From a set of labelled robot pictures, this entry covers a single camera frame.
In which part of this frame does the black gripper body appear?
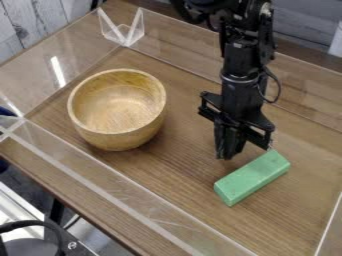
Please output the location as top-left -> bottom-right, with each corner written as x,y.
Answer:
199,73 -> 275,150

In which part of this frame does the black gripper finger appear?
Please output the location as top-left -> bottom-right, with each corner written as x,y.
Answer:
213,121 -> 228,159
224,127 -> 245,160

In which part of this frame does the green rectangular block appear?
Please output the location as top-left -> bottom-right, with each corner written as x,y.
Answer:
213,150 -> 291,207

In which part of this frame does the brown wooden bowl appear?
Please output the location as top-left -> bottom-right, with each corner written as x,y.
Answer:
66,68 -> 167,151

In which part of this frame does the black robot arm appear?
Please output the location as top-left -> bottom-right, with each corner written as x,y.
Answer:
169,0 -> 276,160

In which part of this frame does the white object at right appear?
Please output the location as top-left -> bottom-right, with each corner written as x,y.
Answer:
328,21 -> 342,57

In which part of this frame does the black table leg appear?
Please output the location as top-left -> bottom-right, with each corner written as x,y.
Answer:
49,199 -> 65,224

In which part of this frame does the clear acrylic tray wall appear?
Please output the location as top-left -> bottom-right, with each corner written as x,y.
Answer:
0,2 -> 342,256

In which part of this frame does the black metal bracket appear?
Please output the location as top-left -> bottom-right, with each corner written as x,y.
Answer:
44,228 -> 99,256

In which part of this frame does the black cable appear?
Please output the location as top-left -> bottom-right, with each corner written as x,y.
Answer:
0,219 -> 66,256

